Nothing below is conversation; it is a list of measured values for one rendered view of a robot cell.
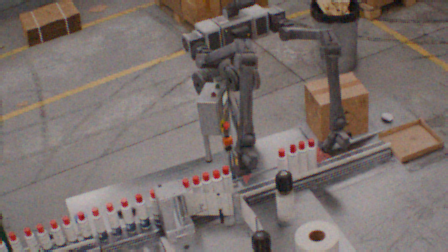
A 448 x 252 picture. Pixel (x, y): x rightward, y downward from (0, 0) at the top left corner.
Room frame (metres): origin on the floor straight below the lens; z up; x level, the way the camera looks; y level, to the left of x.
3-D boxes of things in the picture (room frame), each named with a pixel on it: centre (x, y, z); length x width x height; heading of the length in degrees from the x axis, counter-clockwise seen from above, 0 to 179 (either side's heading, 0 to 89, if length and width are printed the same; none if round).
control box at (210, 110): (2.75, 0.04, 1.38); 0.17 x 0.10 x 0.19; 161
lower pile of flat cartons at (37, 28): (6.89, 1.78, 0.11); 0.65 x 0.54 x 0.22; 110
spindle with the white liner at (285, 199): (2.45, -0.24, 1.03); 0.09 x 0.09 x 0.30
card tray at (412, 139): (2.98, -1.05, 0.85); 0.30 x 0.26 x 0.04; 106
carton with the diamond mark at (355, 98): (3.20, -0.65, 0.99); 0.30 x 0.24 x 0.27; 102
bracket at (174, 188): (2.49, 0.29, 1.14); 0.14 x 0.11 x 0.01; 106
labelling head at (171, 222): (2.49, 0.29, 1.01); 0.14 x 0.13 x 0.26; 106
